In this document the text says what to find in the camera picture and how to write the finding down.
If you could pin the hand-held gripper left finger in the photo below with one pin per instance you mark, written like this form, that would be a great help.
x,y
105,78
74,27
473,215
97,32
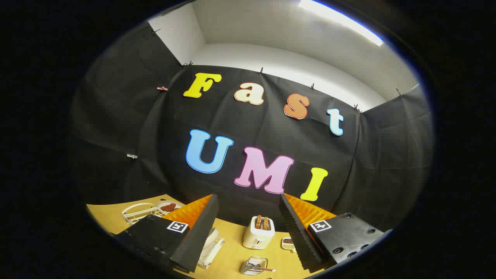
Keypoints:
x,y
193,248

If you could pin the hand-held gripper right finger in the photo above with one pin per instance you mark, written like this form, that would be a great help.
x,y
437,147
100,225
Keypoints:
x,y
298,240

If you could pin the white dish rack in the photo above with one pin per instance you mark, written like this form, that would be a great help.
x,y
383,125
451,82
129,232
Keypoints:
x,y
135,213

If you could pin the divided dish with beans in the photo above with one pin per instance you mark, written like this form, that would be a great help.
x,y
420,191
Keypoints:
x,y
287,244

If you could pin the small plate with sausages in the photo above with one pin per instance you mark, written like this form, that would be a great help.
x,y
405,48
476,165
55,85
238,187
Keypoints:
x,y
170,205

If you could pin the brown toast slice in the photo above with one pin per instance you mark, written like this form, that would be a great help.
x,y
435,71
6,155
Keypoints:
x,y
266,223
258,222

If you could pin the cream toaster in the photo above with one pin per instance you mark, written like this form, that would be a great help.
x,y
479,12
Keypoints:
x,y
257,237

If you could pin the brown sausage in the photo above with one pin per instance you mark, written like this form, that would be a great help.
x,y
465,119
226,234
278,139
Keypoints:
x,y
168,207

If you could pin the silver clip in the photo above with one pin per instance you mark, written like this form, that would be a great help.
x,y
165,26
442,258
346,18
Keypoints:
x,y
132,156

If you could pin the red clip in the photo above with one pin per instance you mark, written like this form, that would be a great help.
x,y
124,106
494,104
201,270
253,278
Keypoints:
x,y
162,88

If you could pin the row of black clips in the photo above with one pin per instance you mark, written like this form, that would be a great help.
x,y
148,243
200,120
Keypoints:
x,y
261,71

